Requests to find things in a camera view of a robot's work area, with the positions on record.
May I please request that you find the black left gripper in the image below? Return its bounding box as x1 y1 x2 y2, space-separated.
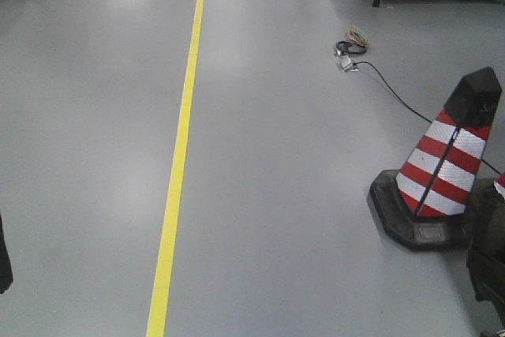
0 220 13 294

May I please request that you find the grey brake pad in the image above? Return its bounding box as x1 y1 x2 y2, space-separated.
466 178 504 322

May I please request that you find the left striped traffic cone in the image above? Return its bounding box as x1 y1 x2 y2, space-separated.
369 66 502 251

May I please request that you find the striped traffic cone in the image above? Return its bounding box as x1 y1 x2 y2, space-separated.
493 174 505 199
369 66 502 251

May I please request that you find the right striped traffic cone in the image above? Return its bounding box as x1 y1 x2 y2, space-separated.
493 174 505 199

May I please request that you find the coiled cable bundle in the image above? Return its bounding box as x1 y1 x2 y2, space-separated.
335 24 372 56

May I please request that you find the black floor cable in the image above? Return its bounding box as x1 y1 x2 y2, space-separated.
354 60 502 176

